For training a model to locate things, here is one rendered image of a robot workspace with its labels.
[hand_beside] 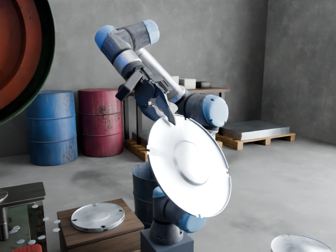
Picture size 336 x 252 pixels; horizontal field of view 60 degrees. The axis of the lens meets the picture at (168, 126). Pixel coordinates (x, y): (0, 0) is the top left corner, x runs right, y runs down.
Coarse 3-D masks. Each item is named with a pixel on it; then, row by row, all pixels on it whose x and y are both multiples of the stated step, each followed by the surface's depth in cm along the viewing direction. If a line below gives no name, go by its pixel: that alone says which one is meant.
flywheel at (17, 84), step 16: (0, 0) 115; (16, 0) 115; (32, 0) 117; (0, 16) 116; (16, 16) 119; (32, 16) 118; (0, 32) 117; (16, 32) 120; (32, 32) 119; (0, 48) 118; (16, 48) 121; (32, 48) 120; (0, 64) 119; (16, 64) 121; (32, 64) 121; (0, 80) 120; (16, 80) 120; (0, 96) 118; (16, 96) 121
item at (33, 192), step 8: (24, 184) 103; (32, 184) 103; (40, 184) 103; (0, 192) 95; (8, 192) 97; (16, 192) 97; (24, 192) 97; (32, 192) 97; (40, 192) 97; (0, 200) 90; (8, 200) 91; (16, 200) 91; (24, 200) 91; (32, 200) 92; (0, 208) 90; (0, 216) 91; (0, 224) 91; (8, 224) 98; (0, 232) 92; (8, 232) 95
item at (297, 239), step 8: (272, 240) 145; (280, 240) 146; (288, 240) 146; (296, 240) 146; (304, 240) 146; (312, 240) 146; (272, 248) 140; (280, 248) 140; (288, 248) 140; (296, 248) 139; (304, 248) 139; (312, 248) 139; (320, 248) 140; (328, 248) 140
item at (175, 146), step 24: (192, 120) 86; (168, 144) 75; (192, 144) 80; (216, 144) 88; (168, 168) 71; (192, 168) 75; (216, 168) 83; (168, 192) 67; (192, 192) 72; (216, 192) 78
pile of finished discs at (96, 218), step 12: (96, 204) 176; (108, 204) 176; (72, 216) 162; (84, 216) 162; (96, 216) 161; (108, 216) 162; (120, 216) 162; (84, 228) 150; (96, 228) 150; (108, 228) 152
